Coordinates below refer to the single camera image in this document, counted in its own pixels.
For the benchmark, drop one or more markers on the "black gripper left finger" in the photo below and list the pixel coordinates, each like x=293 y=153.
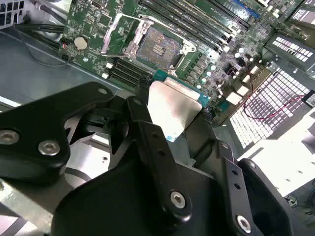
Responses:
x=32 y=127

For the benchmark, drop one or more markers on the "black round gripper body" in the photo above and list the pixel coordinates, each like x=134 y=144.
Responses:
x=118 y=201

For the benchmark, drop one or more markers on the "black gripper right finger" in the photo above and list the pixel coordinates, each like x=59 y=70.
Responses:
x=246 y=191

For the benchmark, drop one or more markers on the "silver CPU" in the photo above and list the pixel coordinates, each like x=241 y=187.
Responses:
x=172 y=105

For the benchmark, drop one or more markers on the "metal socket cover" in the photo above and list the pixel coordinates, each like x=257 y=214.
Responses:
x=109 y=34

